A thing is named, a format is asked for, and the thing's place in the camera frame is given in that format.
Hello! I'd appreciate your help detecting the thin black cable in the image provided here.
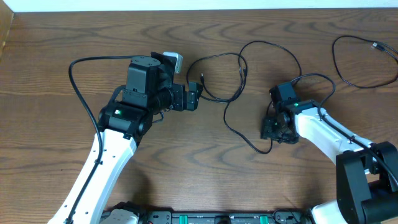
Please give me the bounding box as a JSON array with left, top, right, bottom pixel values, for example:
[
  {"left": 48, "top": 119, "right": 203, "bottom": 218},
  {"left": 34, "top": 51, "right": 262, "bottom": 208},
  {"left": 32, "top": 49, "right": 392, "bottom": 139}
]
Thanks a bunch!
[{"left": 185, "top": 40, "right": 302, "bottom": 155}]

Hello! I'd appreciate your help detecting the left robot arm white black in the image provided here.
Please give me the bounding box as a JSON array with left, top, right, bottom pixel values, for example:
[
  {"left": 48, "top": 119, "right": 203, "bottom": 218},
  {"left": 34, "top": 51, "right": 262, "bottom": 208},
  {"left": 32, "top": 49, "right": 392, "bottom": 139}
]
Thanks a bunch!
[{"left": 49, "top": 52, "right": 203, "bottom": 223}]

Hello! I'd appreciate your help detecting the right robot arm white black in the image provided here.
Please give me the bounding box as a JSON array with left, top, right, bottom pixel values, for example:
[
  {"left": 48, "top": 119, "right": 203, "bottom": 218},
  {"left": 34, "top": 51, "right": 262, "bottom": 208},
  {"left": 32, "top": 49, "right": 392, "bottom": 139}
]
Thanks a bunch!
[{"left": 261, "top": 82, "right": 397, "bottom": 223}]

